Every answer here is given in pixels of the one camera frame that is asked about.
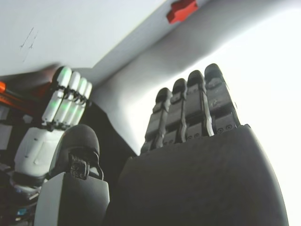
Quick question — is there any orange black utility knife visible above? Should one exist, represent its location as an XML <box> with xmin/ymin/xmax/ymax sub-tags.
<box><xmin>0</xmin><ymin>80</ymin><xmax>32</xmax><ymax>113</ymax></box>

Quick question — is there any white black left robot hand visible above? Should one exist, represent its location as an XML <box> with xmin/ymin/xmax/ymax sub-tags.
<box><xmin>34</xmin><ymin>63</ymin><xmax>289</xmax><ymax>226</ymax></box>

